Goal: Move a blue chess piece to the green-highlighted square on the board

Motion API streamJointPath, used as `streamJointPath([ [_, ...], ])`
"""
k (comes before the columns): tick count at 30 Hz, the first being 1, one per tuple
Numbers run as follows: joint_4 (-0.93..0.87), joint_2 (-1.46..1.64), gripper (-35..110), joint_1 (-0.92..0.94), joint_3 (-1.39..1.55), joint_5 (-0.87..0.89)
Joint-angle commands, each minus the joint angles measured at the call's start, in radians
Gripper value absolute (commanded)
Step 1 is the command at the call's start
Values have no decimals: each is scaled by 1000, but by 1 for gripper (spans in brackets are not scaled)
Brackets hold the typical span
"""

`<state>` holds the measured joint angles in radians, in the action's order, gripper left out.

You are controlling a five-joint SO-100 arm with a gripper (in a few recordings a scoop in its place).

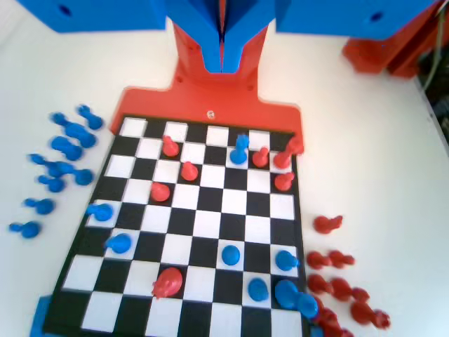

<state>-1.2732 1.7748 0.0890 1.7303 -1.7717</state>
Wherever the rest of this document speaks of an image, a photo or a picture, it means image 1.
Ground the tall red king piece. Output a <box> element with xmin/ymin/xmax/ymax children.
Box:
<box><xmin>272</xmin><ymin>136</ymin><xmax>304</xmax><ymax>170</ymax></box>

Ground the black white chessboard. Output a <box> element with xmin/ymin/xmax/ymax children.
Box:
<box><xmin>43</xmin><ymin>115</ymin><xmax>312</xmax><ymax>337</ymax></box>

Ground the red plastic housing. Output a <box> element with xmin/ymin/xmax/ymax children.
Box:
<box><xmin>342</xmin><ymin>0</ymin><xmax>449</xmax><ymax>80</ymax></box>

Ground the blue queen piece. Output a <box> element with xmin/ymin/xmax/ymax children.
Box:
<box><xmin>229</xmin><ymin>133</ymin><xmax>250</xmax><ymax>165</ymax></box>

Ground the red robot base plate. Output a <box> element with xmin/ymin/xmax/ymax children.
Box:
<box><xmin>110</xmin><ymin>86</ymin><xmax>303</xmax><ymax>155</ymax></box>

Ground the thin pale cable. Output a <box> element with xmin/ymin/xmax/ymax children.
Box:
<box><xmin>422</xmin><ymin>6</ymin><xmax>448</xmax><ymax>91</ymax></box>

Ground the large blue piece corner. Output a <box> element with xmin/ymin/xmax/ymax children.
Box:
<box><xmin>274</xmin><ymin>279</ymin><xmax>320</xmax><ymax>320</ymax></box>

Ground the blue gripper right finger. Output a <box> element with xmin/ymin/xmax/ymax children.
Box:
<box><xmin>222</xmin><ymin>0</ymin><xmax>443</xmax><ymax>74</ymax></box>

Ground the red chess pawn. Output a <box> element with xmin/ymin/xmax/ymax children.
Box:
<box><xmin>274</xmin><ymin>171</ymin><xmax>295</xmax><ymax>192</ymax></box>
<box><xmin>306</xmin><ymin>251</ymin><xmax>333</xmax><ymax>270</ymax></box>
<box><xmin>252</xmin><ymin>146</ymin><xmax>270</xmax><ymax>169</ymax></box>
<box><xmin>150</xmin><ymin>182</ymin><xmax>172</xmax><ymax>203</ymax></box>
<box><xmin>328</xmin><ymin>249</ymin><xmax>356</xmax><ymax>270</ymax></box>
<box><xmin>161</xmin><ymin>135</ymin><xmax>182</xmax><ymax>158</ymax></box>
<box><xmin>180</xmin><ymin>161</ymin><xmax>200</xmax><ymax>182</ymax></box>

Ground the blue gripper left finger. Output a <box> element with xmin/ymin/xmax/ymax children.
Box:
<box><xmin>15</xmin><ymin>0</ymin><xmax>225</xmax><ymax>74</ymax></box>

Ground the blue chess pawn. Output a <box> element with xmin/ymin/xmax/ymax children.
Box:
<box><xmin>86</xmin><ymin>202</ymin><xmax>115</xmax><ymax>222</ymax></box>
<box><xmin>248</xmin><ymin>277</ymin><xmax>270</xmax><ymax>302</ymax></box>
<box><xmin>104</xmin><ymin>233</ymin><xmax>133</xmax><ymax>254</ymax></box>
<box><xmin>69</xmin><ymin>168</ymin><xmax>95</xmax><ymax>187</ymax></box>
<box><xmin>8</xmin><ymin>220</ymin><xmax>42</xmax><ymax>239</ymax></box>
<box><xmin>275</xmin><ymin>249</ymin><xmax>300</xmax><ymax>272</ymax></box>
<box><xmin>221</xmin><ymin>244</ymin><xmax>241</xmax><ymax>267</ymax></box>
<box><xmin>23</xmin><ymin>198</ymin><xmax>56</xmax><ymax>216</ymax></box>

